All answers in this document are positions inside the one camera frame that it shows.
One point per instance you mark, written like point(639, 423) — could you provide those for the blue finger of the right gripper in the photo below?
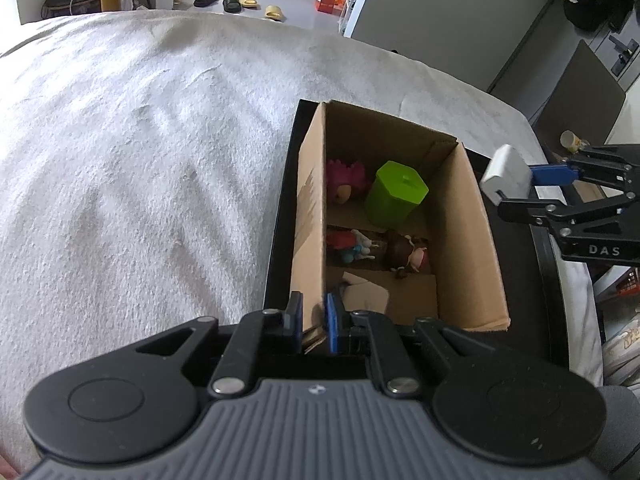
point(555, 173)
point(543, 212)

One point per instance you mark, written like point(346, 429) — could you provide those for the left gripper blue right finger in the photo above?
point(375, 337)

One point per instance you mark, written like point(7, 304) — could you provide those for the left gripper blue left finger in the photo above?
point(260, 338)

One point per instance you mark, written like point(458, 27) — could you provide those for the white power adapter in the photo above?
point(507, 176)

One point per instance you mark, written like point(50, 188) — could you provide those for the grey blue small box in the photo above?
point(365, 290)

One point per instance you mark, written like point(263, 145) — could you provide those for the brown hair doll figure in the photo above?
point(405, 254)

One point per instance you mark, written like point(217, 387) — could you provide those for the green plastic cup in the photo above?
point(394, 194)

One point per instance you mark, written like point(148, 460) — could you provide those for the brown cardboard box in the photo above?
point(463, 286)

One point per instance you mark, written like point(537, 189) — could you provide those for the small colourful toy figure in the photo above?
point(351, 245)

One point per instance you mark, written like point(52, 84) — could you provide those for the pink hair doll figure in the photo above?
point(345, 181)

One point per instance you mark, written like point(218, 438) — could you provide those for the stacked paper cups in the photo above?
point(571, 142)

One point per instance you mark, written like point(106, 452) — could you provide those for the grey metal shelf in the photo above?
point(617, 298)

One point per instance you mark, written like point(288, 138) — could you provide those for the dark folded board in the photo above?
point(586, 101)

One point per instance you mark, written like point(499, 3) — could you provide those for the white fluffy blanket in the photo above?
point(142, 156)

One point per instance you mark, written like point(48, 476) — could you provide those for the yellow slipper left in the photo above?
point(249, 4)

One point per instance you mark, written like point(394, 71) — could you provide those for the black slipper right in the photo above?
point(232, 6)

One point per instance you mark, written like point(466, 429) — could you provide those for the door with black handle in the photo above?
point(619, 51)

